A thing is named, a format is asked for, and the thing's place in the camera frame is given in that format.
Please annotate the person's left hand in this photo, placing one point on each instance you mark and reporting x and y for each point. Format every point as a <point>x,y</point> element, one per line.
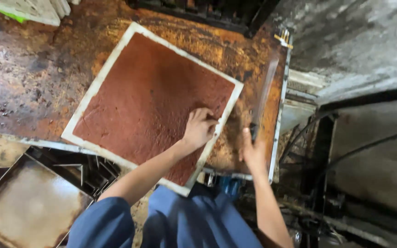
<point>196,129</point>

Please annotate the green plastic piece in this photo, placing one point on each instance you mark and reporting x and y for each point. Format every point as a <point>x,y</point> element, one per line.
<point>12,16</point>

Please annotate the black metal frame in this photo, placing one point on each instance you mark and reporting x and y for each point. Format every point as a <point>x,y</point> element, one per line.
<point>202,12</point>

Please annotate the red-brown mixture layer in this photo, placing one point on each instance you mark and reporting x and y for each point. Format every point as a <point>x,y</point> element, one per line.
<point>150,103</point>

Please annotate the stack of dark metal frames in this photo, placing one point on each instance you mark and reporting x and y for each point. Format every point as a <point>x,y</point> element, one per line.
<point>91,172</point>

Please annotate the person's right fingers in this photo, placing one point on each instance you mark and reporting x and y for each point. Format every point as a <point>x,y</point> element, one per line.
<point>245,144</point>

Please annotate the square rusty metal tray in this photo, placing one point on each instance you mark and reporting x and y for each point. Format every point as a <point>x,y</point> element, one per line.
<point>33,206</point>

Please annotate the person's blue clothing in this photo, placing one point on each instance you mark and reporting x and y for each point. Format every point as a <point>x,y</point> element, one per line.
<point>198,220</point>

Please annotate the white-framed square mould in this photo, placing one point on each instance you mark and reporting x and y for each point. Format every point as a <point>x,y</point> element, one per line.
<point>91,100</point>

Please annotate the person's left fingers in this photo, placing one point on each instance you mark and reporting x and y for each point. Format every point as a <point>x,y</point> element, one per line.
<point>208,119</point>

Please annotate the blue motor part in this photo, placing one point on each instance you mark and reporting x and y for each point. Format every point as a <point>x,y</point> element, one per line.
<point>231,187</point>

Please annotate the long metal scraper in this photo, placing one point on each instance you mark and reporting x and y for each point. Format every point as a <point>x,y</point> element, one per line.
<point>264,91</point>

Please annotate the person's right hand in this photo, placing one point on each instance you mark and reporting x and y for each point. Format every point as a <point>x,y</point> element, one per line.
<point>253,153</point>

